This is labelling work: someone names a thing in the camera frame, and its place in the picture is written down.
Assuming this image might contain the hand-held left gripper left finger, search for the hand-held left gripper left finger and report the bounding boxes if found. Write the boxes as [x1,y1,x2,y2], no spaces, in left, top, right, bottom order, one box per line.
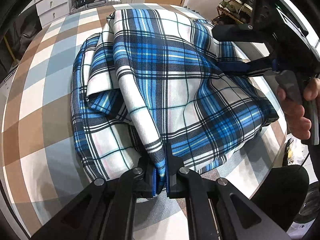
[32,156,160,240]

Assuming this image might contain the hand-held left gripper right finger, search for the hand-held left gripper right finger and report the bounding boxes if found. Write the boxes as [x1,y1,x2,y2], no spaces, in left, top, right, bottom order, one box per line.
[165,145,292,240]

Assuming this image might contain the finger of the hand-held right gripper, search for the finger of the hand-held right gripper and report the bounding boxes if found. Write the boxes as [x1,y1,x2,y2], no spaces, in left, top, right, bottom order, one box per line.
[212,23,269,44]
[216,55,280,78]

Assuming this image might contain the blue plaid shirt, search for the blue plaid shirt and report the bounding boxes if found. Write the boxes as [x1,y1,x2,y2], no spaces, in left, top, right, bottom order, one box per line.
[71,9,280,197]

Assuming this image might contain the person's right hand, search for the person's right hand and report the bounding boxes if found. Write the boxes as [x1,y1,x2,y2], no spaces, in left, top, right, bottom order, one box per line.
[277,77,320,140]

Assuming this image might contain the person's black trousers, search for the person's black trousers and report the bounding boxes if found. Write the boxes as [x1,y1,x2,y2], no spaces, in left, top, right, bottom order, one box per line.
[250,165,310,240]

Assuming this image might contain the silver suitcase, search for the silver suitcase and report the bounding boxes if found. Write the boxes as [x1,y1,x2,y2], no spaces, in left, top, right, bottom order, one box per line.
[70,0,123,14]

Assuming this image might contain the checked bed sheet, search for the checked bed sheet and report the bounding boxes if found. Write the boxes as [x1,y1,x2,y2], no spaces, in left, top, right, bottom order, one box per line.
[1,2,288,240]

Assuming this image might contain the white drawer cabinet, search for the white drawer cabinet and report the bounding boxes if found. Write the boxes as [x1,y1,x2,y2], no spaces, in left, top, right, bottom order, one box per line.
[35,0,73,28]

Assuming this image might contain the black bag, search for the black bag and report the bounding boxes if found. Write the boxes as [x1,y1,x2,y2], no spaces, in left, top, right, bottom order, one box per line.
[14,12,42,58]

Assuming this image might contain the black cable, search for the black cable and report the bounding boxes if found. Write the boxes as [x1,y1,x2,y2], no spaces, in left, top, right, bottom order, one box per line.
[301,144,313,167]

